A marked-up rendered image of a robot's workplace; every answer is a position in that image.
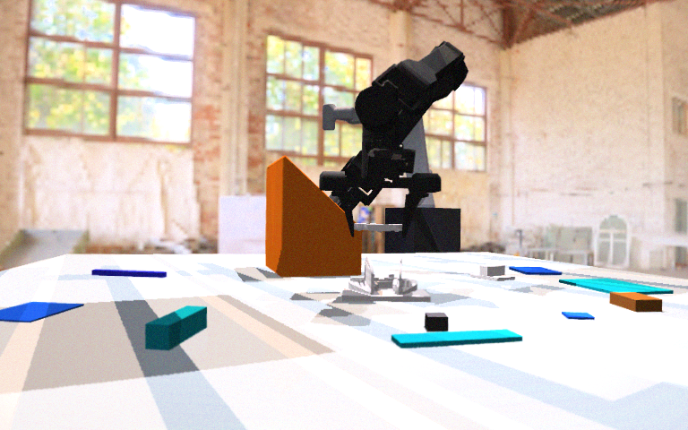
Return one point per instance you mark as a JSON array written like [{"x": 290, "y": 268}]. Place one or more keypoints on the teal rectangular block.
[{"x": 173, "y": 329}]

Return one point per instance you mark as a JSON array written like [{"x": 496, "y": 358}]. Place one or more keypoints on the dark blue flat bar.
[{"x": 129, "y": 273}]

